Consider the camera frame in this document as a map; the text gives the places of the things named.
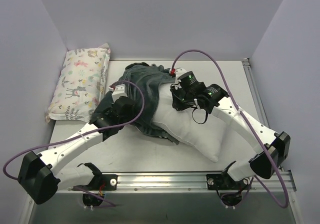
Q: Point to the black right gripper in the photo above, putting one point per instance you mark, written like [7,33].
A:
[176,93]

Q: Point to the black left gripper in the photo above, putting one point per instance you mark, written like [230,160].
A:
[125,103]

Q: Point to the white pillow insert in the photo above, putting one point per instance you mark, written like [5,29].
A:
[206,138]

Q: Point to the zebra pillowcase with grey lining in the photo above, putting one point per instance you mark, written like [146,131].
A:
[142,82]

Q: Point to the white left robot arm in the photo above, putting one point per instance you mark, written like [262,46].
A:
[42,175]

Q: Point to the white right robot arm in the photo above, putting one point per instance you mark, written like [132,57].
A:
[271,148]

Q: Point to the floral animal print pillow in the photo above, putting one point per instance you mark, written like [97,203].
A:
[81,84]

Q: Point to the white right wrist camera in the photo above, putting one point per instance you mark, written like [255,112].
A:
[175,73]

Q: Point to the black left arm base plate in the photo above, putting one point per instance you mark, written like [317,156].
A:
[104,182]

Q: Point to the aluminium front rail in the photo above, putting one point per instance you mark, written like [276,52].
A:
[145,182]

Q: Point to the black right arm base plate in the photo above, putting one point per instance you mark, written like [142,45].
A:
[217,181]

